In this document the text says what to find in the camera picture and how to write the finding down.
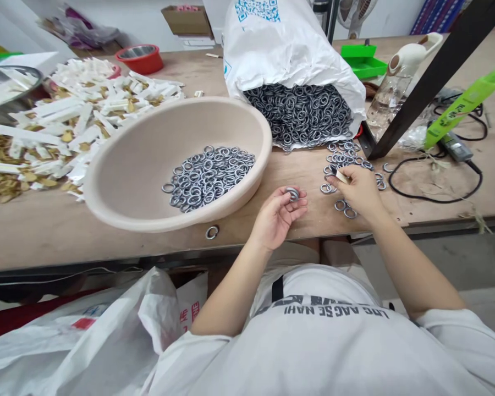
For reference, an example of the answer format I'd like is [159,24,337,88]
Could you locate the person's right hand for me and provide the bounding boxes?
[335,165,391,226]

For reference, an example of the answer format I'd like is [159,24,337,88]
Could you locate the person's left hand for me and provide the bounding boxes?
[250,186,309,254]

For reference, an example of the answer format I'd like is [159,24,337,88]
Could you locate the scatter of loose table rings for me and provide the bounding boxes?
[320,140,387,219]

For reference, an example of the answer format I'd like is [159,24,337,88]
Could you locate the person's legs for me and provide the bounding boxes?
[268,238,370,289]

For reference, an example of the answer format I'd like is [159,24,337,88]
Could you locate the crumpled clear plastic wrap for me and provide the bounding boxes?
[397,125,431,152]

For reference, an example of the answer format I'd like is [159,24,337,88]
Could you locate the heap of rings in basin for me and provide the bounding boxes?
[161,145,257,215]

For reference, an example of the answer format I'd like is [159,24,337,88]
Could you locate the mass of rings in sack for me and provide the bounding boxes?
[243,82,355,155]

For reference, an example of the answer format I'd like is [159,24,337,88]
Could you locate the grey power tool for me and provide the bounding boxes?
[436,131,476,164]

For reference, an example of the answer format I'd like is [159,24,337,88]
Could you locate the clear bottle with cream lid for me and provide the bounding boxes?
[366,32,444,129]

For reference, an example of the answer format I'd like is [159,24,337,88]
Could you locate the green plastic tray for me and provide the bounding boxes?
[339,44,389,81]

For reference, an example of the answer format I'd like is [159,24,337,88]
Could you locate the person's body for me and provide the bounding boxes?
[147,263,495,396]

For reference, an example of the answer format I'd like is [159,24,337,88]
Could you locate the beige plastic basin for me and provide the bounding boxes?
[84,96,273,234]

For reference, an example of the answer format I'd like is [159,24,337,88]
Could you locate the white woven sack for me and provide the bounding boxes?
[222,0,368,156]

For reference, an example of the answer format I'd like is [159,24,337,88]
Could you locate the red bowl with steel liner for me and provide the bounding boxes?
[115,45,166,76]

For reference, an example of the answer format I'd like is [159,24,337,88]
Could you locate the cardboard box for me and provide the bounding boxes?
[161,4,215,40]

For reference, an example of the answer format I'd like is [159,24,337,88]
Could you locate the pile of white and gold tags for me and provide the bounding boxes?
[0,57,187,205]

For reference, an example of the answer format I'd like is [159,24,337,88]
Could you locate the white plastic bag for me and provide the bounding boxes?
[0,266,209,396]

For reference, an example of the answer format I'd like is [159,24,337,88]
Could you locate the purple and clear plastic bag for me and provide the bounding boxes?
[63,3,121,47]

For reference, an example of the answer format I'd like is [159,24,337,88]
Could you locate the white flat box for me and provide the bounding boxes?
[0,51,61,76]

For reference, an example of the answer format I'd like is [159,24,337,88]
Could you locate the large steel bowl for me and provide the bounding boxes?
[0,65,47,139]

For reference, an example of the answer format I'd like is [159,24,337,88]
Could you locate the black cable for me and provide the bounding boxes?
[388,102,490,202]

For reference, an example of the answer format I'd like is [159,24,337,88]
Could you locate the dark metal post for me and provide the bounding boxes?
[366,0,495,161]

